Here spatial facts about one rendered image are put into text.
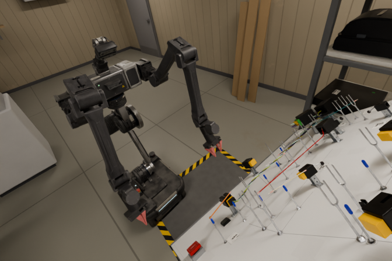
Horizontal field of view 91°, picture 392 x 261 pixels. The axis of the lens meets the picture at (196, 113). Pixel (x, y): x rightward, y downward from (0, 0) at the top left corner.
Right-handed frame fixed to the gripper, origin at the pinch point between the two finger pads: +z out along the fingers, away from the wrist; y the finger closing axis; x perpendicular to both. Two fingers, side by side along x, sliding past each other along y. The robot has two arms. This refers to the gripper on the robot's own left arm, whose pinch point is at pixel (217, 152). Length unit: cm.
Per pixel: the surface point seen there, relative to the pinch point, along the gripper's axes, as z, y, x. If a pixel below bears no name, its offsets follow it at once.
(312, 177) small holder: 1, -5, -57
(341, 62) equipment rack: -16, 71, -49
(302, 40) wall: -13, 245, 46
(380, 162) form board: 0, 6, -73
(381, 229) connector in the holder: -14, -28, -81
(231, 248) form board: 7, -39, -41
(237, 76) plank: -3, 196, 142
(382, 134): -9, 7, -75
